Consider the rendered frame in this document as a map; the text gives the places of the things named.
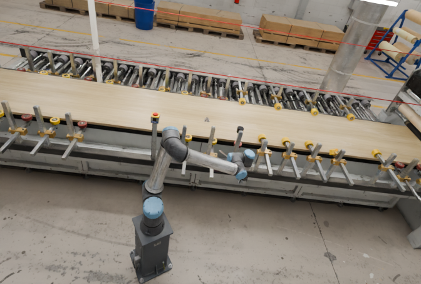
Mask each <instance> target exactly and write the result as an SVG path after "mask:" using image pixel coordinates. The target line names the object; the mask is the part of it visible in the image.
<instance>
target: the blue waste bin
mask: <svg viewBox="0 0 421 284"><path fill-rule="evenodd" d="M134 5H135V7H136V8H135V23H136V28H138V29H141V30H151V29H153V15H154V11H150V10H146V9H151V10H154V6H156V3H155V1H154V0H134ZM139 8H144V9H139Z"/></svg>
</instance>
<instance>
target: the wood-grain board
mask: <svg viewBox="0 0 421 284"><path fill-rule="evenodd" d="M3 100H6V101H8V103H9V106H10V108H11V111H12V113H13V114H16V115H23V114H26V113H30V114H31V115H32V117H36V116H35V114H34V110H33V107H34V106H35V105H39V107H40V110H41V114H42V116H43V118H50V119H51V118H53V117H58V118H59V119H60V120H64V121H66V118H65V113H66V112H71V118H72V121H73V122H79V121H82V120H84V121H86V122H87V123H88V124H94V125H103V126H109V127H118V128H124V129H133V130H143V131H148V132H152V123H150V118H151V114H152V112H157V113H160V121H159V124H157V133H162V131H163V129H164V128H165V127H168V126H174V127H176V128H178V130H179V135H182V129H183V125H186V126H187V130H186V134H190V135H191V136H192V137H196V138H202V139H209V136H210V132H211V127H212V126H216V130H215V133H214V138H216V139H217V140H220V141H226V142H235V141H236V139H237V135H238V133H237V132H236V131H237V127H238V126H242V127H244V131H243V135H242V139H241V143H242V144H250V145H260V146H262V144H261V143H260V142H259V140H258V135H260V134H264V135H265V136H266V139H267V140H268V144H267V147H274V148H280V149H286V147H285V146H284V145H283V144H282V142H281V139H282V138H283V137H288V138H289V140H290V142H294V143H295V146H294V148H293V150H298V151H304V152H310V151H309V149H307V148H306V146H305V144H304V143H305V142H306V141H307V140H311V141H312V142H313V145H314V146H313V148H315V147H316V144H317V143H318V142H319V143H321V144H322V147H321V149H320V151H319V152H318V153H319V154H328V155H329V154H330V149H338V151H340V150H341V149H345V151H346V152H345V154H344V156H343V157H352V158H358V159H367V160H377V161H379V160H378V158H375V157H374V156H373V155H372V150H374V149H378V150H379V151H380V152H381V153H382V157H383V159H384V160H385V161H386V160H387V159H388V158H389V156H390V155H391V154H392V153H396V155H397V157H396V158H395V160H394V161H393V162H392V163H396V162H397V161H399V162H402V163H403V164H406V165H409V163H411V161H412V160H413V159H414V158H418V159H419V160H420V162H419V163H418V164H421V149H420V148H419V147H418V146H417V145H416V144H415V142H414V141H413V140H412V139H411V138H410V137H409V136H408V135H407V134H406V133H405V132H404V131H403V130H402V128H401V127H400V126H399V125H394V124H385V123H380V122H372V121H367V120H358V119H354V120H352V121H349V120H348V119H347V118H345V117H337V116H332V115H323V114H317V115H316V116H313V115H312V114H311V113H310V112H302V111H297V110H288V109H283V108H282V109H281V110H279V111H277V110H276V109H275V107H266V106H261V105H253V104H248V103H246V104H245V105H240V104H239V102H231V101H226V100H218V99H213V98H204V97H196V96H191V95H183V94H178V93H169V92H161V91H156V90H147V89H143V88H134V87H126V86H121V85H112V84H107V83H99V82H91V81H86V80H77V79H72V78H64V77H59V76H51V75H42V74H37V73H29V72H24V71H15V70H7V69H2V68H0V110H2V111H3V112H4V110H3V107H2V105H1V102H2V101H3ZM206 117H208V118H209V120H210V122H204V120H205V118H206ZM418 164H417V165H418ZM417 165H416V166H417Z"/></svg>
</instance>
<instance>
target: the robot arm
mask: <svg viewBox="0 0 421 284"><path fill-rule="evenodd" d="M172 158H173V159H175V160H176V161H178V162H184V161H187V162H191V163H193V164H197V165H200V166H204V167H208V168H210V169H214V170H217V171H221V172H225V173H228V174H231V175H233V176H235V177H236V179H237V181H238V183H239V184H240V183H242V184H244V181H246V182H247V179H248V175H247V172H248V171H249V170H250V169H251V166H252V163H253V160H254V158H255V153H254V152H253V151H252V150H249V149H247V150H245V151H244V152H231V153H228V155H227V161H226V160H222V159H219V158H216V157H213V156H211V155H207V154H203V153H201V152H197V151H195V150H192V149H189V148H188V146H187V145H184V144H183V143H182V142H181V141H180V135H179V130H178V128H176V127H174V126H168V127H165V128H164V129H163V131H162V140H161V142H160V147H159V151H158V153H157V156H156V159H155V162H154V165H153V169H152V172H151V175H150V178H149V179H147V180H146V181H145V182H144V183H143V185H142V201H143V219H142V220H141V223H140V229H141V231H142V233H143V234H145V235H147V236H156V235H158V234H160V233H161V232H162V231H163V229H164V226H165V222H164V219H163V210H164V205H163V202H162V191H163V189H164V184H163V181H164V179H165V176H166V173H167V170H168V168H169V165H170V162H171V160H172Z"/></svg>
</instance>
